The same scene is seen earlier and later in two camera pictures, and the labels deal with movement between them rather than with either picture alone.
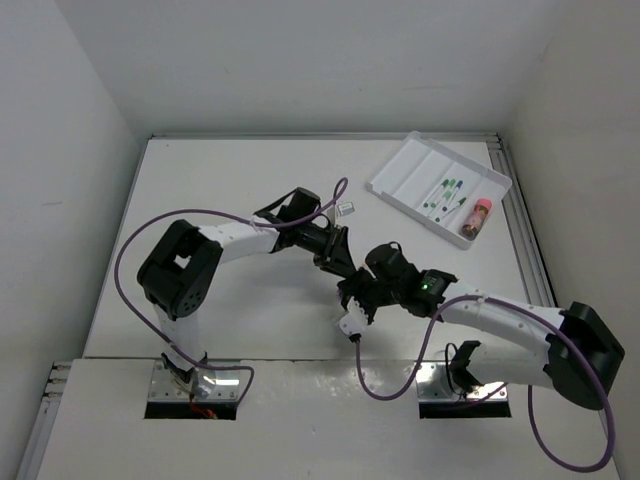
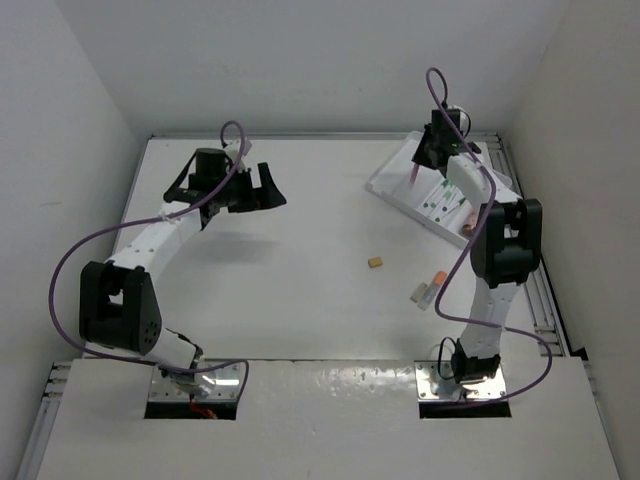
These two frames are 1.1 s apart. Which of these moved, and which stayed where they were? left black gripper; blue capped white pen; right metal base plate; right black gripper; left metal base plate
Moved: left black gripper; right black gripper
Stayed: right metal base plate; blue capped white pen; left metal base plate
